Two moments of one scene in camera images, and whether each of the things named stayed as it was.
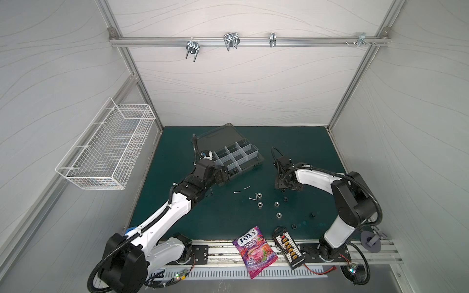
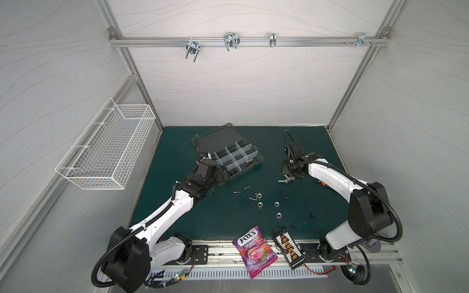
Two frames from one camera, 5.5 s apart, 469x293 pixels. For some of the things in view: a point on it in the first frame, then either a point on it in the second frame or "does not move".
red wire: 333,268 does not move
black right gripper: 283,182 to 289,170
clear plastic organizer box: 231,149 does not move
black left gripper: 219,179 does not move
